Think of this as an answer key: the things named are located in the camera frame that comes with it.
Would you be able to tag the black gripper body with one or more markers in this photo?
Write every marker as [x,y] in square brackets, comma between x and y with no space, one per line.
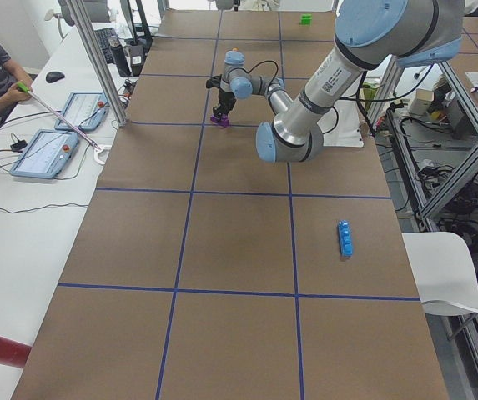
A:
[224,98]

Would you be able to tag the purple trapezoid block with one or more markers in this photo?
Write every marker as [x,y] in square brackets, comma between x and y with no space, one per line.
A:
[219,122]

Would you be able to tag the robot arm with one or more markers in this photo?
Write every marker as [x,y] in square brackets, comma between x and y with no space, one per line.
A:
[418,33]

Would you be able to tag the green two-stud block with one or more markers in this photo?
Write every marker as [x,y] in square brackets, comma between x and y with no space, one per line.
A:
[305,19]

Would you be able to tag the black water bottle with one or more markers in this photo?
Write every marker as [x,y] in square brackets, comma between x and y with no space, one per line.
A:
[119,57]

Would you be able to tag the blue teach pendant far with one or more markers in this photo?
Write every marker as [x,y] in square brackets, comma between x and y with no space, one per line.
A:
[86,110]

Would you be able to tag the blue teach pendant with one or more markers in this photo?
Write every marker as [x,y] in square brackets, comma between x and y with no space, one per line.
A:
[86,110]
[46,155]

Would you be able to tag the black keyboard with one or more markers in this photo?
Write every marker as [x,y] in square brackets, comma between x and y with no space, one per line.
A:
[103,35]

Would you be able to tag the black computer mouse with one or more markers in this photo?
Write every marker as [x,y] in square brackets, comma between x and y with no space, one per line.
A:
[54,76]

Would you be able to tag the long blue four-stud brick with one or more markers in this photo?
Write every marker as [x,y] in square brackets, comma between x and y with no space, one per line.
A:
[345,238]

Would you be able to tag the blue teach pendant near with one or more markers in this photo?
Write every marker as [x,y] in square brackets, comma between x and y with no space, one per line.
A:
[46,155]

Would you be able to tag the white chair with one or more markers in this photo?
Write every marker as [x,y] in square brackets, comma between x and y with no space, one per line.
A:
[444,273]

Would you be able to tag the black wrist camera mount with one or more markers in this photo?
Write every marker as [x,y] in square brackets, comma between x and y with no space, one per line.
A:
[214,82]

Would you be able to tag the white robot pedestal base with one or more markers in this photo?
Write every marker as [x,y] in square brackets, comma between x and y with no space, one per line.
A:
[341,126]

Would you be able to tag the green handled reacher stick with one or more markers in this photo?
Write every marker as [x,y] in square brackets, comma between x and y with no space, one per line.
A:
[98,149]

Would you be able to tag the aluminium frame post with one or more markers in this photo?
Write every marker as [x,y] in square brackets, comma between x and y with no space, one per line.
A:
[84,25]

